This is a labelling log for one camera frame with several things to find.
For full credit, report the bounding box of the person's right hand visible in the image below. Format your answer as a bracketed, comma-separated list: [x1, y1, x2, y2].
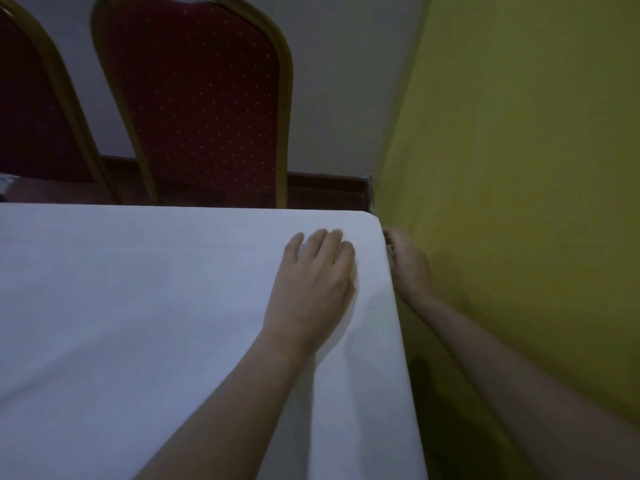
[382, 228, 435, 309]

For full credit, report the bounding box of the white tablecloth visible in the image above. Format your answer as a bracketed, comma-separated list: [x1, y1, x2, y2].
[0, 203, 429, 480]

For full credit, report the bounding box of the person's left forearm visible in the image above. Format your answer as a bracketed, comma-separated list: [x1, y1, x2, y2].
[134, 329, 321, 480]

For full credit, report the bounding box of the person's right forearm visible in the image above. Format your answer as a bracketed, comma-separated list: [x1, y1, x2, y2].
[409, 292, 640, 480]

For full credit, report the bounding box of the person's left hand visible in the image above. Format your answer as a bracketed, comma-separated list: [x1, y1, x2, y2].
[261, 228, 357, 359]

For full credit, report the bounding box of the red dotted gold-framed chair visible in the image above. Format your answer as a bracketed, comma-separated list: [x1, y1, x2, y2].
[0, 0, 124, 205]
[91, 0, 295, 209]

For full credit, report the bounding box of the brown wooden baseboard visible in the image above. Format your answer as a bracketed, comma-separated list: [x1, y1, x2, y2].
[100, 155, 374, 212]

